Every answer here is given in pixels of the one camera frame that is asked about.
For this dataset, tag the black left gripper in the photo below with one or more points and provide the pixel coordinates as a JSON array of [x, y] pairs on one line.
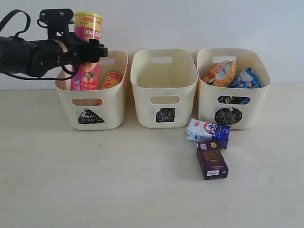
[[66, 52]]

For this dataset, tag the cream bin with square mark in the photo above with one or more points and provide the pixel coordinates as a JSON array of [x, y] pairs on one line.
[[164, 84]]

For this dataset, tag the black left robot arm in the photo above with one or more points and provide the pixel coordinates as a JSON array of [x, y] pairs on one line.
[[14, 56]]

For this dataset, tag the purple box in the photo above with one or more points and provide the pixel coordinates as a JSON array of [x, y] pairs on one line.
[[212, 163]]

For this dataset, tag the orange snack bag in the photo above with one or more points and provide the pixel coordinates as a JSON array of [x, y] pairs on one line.
[[221, 75]]

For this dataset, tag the white and blue milk carton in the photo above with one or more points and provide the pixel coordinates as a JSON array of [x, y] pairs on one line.
[[201, 131]]

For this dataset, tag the cream bin with circle mark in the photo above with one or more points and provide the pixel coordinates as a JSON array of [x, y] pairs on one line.
[[234, 107]]

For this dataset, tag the blue snack bag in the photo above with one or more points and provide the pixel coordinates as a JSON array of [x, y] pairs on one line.
[[247, 79]]

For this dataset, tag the cream bin with triangle mark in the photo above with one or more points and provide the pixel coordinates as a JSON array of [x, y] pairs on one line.
[[97, 109]]

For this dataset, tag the pink chips can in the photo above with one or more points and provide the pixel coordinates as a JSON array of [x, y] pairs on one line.
[[87, 26]]

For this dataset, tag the yellow chips can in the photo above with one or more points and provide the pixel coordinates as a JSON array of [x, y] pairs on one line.
[[111, 80]]

